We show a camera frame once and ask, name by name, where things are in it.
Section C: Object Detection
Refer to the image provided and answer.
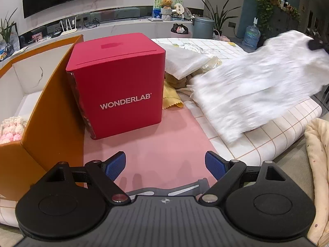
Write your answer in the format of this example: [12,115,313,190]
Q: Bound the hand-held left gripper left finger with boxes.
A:
[41,151,130,204]

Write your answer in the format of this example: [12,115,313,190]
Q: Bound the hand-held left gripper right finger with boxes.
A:
[198,150,287,204]

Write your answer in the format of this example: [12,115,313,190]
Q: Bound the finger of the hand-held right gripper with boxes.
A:
[308,39,327,51]

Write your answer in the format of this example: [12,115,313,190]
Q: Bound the white fluffy blanket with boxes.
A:
[191,29,329,144]

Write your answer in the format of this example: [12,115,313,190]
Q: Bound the orange storage box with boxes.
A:
[0,34,89,201]

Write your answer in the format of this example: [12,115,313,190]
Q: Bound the brown plush slipper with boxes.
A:
[164,71,196,89]

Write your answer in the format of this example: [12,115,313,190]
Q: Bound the dark cabinet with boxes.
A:
[272,5,302,40]

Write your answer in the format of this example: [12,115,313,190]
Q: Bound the pink printed mat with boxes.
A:
[83,99,227,193]

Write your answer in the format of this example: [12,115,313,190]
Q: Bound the trailing green plant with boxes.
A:
[252,0,301,31]

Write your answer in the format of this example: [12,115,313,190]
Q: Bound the blue water bottle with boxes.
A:
[242,17,261,50]

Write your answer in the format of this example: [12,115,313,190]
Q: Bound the cream white cloth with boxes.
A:
[184,82,203,99]

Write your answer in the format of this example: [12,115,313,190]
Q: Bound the yellow cloth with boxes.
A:
[162,81,183,108]

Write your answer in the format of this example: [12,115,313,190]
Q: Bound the red cube box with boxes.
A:
[65,33,165,141]

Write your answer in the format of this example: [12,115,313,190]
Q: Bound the cream dotted blanket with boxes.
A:
[305,118,329,246]

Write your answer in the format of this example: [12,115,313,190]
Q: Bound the long leaf potted plant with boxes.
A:
[200,0,239,35]

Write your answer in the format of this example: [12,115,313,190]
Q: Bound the pink white knitted item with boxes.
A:
[0,117,29,145]

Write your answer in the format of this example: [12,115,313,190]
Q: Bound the white folded mesh towel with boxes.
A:
[161,43,217,80]

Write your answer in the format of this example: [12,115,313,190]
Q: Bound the grey trash bin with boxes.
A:
[192,16,215,40]

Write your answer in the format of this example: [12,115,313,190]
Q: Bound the clear plastic bag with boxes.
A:
[180,41,214,55]

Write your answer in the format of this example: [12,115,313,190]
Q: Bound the pink bin with black bag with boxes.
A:
[170,23,189,38]

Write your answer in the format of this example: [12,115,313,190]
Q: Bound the white router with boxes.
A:
[53,17,78,37]

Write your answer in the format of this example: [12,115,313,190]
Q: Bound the brown teddy bear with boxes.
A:
[161,0,173,21]

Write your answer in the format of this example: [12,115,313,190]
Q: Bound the potted plant in glass vase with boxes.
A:
[0,8,19,54]

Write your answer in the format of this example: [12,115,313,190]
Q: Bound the black cables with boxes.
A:
[84,17,101,29]

